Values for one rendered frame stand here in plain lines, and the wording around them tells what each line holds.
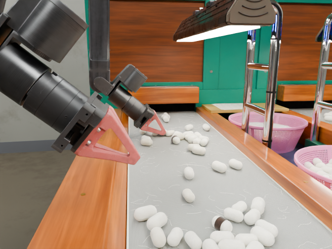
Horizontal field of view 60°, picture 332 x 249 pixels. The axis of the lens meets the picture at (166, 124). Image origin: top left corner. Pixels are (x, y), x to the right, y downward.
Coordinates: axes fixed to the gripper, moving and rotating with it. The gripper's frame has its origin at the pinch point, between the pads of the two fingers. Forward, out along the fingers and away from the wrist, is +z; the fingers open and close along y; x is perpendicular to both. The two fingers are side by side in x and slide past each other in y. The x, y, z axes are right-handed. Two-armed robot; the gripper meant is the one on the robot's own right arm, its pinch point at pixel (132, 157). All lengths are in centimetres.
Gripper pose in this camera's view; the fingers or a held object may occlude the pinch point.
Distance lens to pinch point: 38.9
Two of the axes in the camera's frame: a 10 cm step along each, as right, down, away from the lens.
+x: -6.4, 7.6, 1.0
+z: 7.6, 6.0, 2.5
